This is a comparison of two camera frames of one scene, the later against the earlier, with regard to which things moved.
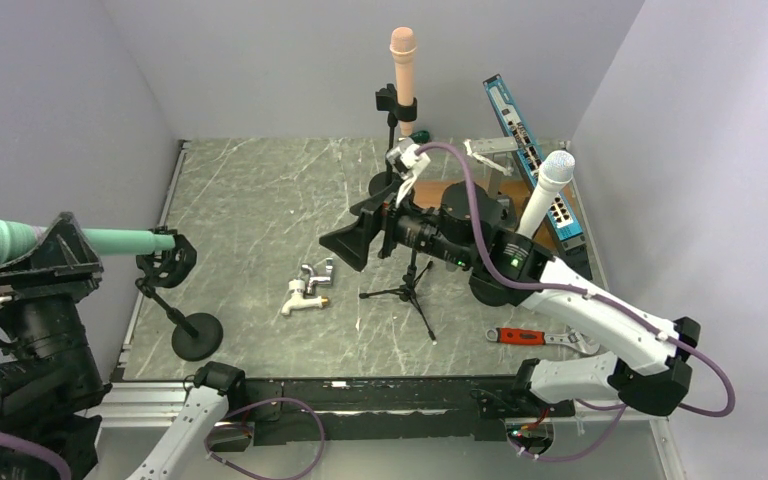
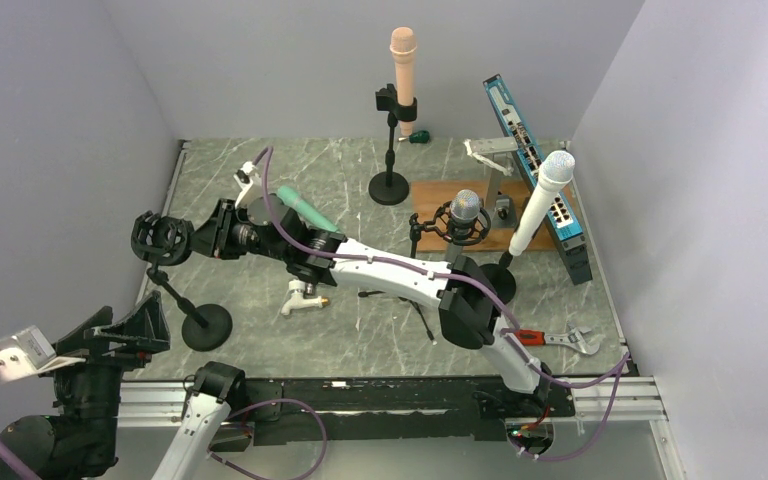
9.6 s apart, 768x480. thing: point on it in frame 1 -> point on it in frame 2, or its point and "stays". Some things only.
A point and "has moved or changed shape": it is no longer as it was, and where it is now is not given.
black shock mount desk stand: [195, 335] has moved or changed shape
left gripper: [61, 261] -> [144, 327]
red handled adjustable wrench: [537, 337] stays
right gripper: [352, 243] -> [215, 229]
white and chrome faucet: [304, 293] stays
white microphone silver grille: [558, 168] stays
